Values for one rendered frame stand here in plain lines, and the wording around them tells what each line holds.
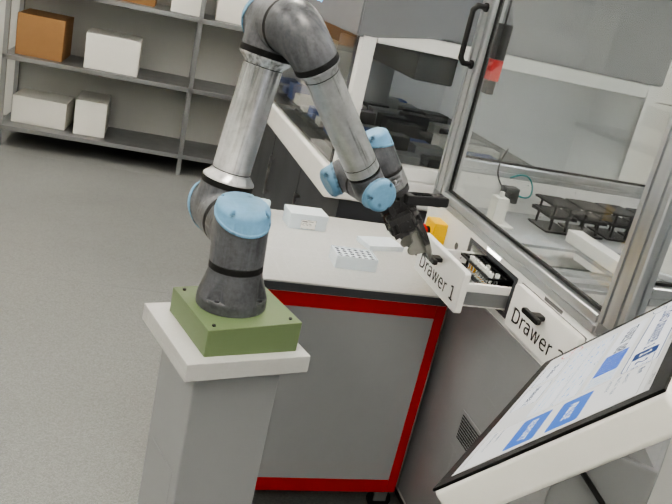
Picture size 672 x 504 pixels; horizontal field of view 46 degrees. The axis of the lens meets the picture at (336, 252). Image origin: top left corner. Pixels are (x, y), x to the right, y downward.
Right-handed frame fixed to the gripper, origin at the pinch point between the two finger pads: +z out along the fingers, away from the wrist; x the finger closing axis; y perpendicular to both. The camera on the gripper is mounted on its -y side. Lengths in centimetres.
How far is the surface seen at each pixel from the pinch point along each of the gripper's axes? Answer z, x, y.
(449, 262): 2.9, 5.1, -3.1
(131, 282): 41, -174, 102
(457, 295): 7.2, 13.8, -0.1
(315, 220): 2, -54, 19
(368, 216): 22, -82, -1
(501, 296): 13.8, 12.9, -10.6
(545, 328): 12.5, 34.0, -11.8
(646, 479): -14, 104, 5
